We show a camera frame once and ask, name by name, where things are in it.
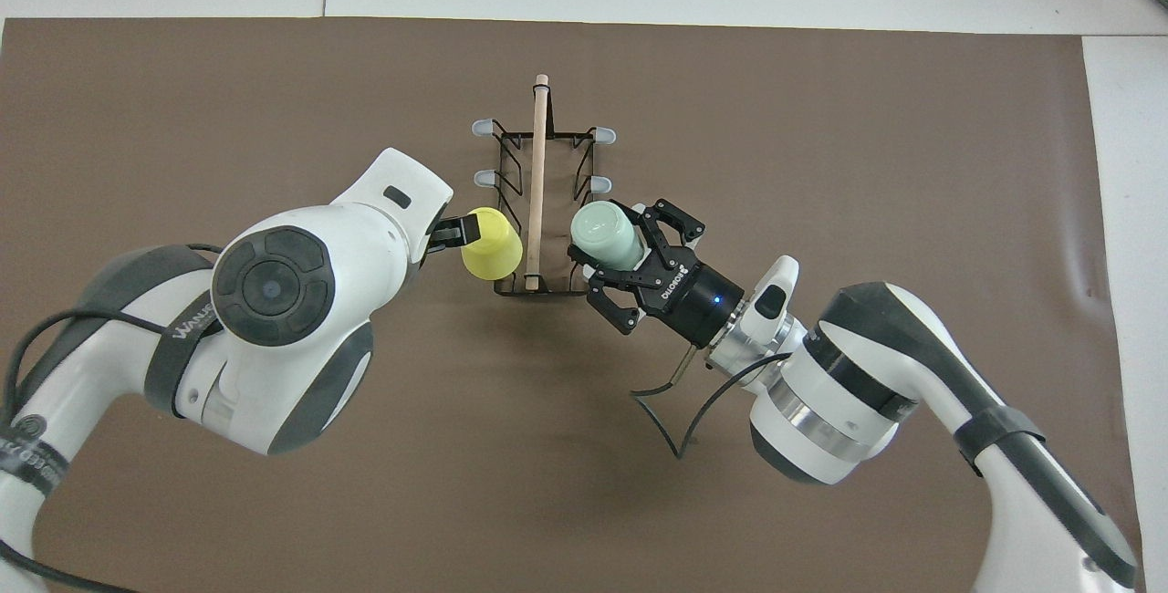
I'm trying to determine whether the pale green plastic cup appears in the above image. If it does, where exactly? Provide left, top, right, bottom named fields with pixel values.
left=570, top=200, right=651, bottom=273

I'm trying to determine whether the brown table mat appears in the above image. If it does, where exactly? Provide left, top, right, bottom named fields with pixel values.
left=0, top=16, right=1146, bottom=593

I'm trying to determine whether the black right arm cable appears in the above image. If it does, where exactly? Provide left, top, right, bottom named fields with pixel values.
left=631, top=347, right=795, bottom=459

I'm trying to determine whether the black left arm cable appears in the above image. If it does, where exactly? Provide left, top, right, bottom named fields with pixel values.
left=0, top=242, right=224, bottom=593

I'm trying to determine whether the yellow plastic cup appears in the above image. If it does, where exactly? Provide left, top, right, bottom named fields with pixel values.
left=460, top=206, right=525, bottom=282

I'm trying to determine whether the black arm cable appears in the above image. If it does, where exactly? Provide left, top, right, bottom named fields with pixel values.
left=0, top=242, right=224, bottom=593
left=631, top=347, right=795, bottom=459

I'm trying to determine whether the black wire cup rack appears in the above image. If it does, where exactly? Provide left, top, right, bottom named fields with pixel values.
left=470, top=74, right=618, bottom=298

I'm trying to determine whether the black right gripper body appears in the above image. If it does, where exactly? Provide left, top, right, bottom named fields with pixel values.
left=630, top=244, right=745, bottom=349

